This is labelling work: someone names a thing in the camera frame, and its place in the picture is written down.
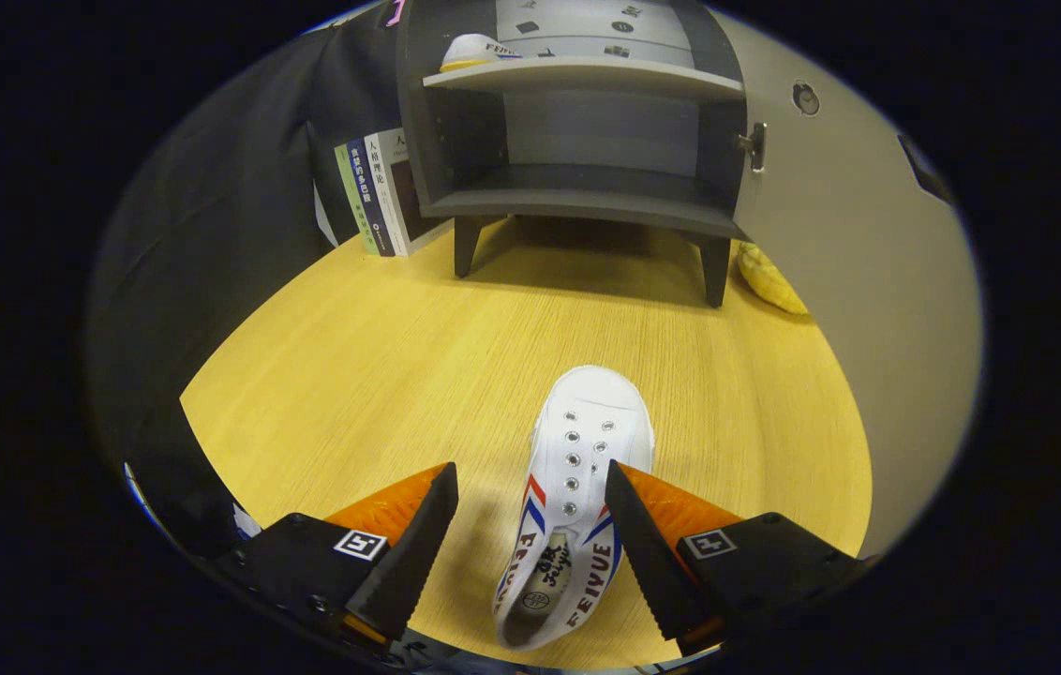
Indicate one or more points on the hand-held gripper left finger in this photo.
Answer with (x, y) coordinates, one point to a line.
(413, 553)

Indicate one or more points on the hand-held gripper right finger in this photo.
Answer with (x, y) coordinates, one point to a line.
(648, 553)

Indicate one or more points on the white canvas shoe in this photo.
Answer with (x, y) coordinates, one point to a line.
(470, 49)
(591, 412)

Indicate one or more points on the beige shoe cabinet door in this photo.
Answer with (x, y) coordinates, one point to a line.
(868, 281)

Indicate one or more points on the metal door hinge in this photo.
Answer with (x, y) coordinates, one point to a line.
(755, 145)

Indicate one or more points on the yellow plush toy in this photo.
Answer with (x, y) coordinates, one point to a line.
(768, 277)

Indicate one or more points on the white spine book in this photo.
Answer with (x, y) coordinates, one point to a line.
(399, 187)

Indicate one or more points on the black backdrop cloth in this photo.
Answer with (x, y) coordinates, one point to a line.
(212, 206)

